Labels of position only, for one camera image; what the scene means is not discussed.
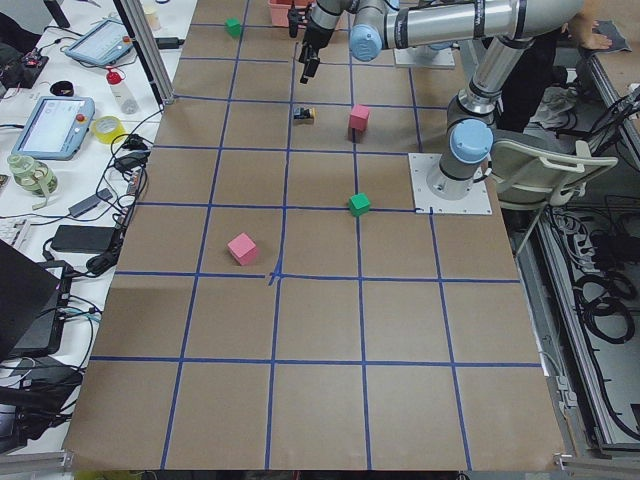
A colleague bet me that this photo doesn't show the teach pendant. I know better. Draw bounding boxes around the teach pendant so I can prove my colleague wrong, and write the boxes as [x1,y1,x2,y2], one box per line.
[64,19,133,67]
[12,96,95,161]

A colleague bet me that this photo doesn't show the pink cube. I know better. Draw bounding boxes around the pink cube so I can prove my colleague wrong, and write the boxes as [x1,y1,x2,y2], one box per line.
[348,104,371,133]
[227,232,259,266]

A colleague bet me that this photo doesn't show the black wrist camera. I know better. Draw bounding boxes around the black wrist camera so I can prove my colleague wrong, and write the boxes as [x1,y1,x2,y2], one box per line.
[287,1,301,39]

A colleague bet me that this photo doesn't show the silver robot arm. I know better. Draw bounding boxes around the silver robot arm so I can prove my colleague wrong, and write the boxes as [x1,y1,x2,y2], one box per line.
[299,1,583,200]

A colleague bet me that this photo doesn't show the circuit board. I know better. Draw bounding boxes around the circuit board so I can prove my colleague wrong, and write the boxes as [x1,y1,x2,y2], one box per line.
[21,51,49,72]

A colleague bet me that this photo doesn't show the yellow tape roll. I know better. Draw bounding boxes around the yellow tape roll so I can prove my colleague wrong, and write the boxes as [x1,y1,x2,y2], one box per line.
[90,116,127,145]

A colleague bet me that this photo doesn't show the green cube far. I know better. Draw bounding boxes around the green cube far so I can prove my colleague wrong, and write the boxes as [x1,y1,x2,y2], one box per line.
[225,17,243,38]

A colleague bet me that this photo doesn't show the pink cube front left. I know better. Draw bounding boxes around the pink cube front left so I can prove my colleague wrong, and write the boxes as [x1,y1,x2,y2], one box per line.
[227,232,259,266]

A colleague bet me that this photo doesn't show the grey office chair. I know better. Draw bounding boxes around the grey office chair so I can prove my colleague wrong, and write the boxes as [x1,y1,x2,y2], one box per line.
[490,138,618,210]

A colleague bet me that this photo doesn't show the teach pendant near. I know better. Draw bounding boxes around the teach pendant near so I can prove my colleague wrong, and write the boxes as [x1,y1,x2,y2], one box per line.
[12,96,95,161]

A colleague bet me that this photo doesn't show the clear bottle red cap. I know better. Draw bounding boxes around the clear bottle red cap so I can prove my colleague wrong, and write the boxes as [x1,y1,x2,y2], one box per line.
[106,68,139,114]

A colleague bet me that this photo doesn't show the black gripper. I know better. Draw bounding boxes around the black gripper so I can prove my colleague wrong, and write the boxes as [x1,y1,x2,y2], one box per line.
[298,19,333,84]

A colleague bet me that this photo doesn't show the green cube centre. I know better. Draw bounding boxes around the green cube centre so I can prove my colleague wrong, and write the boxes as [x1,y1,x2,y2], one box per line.
[348,192,371,217]

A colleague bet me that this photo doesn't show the person legs dark trousers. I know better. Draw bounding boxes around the person legs dark trousers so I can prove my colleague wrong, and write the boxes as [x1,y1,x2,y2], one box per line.
[496,1,612,133]

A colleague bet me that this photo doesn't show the black power adapter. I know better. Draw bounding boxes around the black power adapter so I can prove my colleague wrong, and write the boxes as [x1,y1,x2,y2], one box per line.
[51,225,115,254]

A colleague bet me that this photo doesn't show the small black power brick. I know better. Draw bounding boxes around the small black power brick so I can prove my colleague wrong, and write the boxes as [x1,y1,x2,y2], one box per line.
[155,37,185,50]

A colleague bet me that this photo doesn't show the pink cube near centre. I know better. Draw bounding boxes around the pink cube near centre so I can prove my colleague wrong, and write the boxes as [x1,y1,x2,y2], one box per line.
[348,104,371,133]

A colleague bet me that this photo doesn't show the aluminium frame post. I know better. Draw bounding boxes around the aluminium frame post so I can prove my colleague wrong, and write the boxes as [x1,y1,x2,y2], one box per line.
[113,0,174,106]

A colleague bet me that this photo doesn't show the black laptop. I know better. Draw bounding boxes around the black laptop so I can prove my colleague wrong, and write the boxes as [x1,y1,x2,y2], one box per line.
[1,242,71,360]

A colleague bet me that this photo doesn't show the pink plastic bin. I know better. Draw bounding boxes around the pink plastic bin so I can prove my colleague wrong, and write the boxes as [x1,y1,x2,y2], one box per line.
[267,0,312,27]

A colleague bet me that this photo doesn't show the teach pendant far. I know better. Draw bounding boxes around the teach pendant far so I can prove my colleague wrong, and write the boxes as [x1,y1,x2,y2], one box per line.
[64,19,133,67]

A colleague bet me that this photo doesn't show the white crumpled cloth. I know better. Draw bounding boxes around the white crumpled cloth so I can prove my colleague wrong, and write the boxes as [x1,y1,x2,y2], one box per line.
[536,87,578,128]

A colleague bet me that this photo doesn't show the green cube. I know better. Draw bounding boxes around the green cube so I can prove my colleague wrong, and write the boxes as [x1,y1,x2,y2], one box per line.
[348,192,371,217]
[225,17,243,38]

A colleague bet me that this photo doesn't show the yellow push button black base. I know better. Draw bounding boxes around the yellow push button black base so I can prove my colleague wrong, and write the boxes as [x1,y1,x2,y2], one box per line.
[292,106,317,125]

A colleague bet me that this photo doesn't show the black round container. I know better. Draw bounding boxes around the black round container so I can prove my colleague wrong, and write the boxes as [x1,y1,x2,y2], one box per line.
[50,80,75,97]

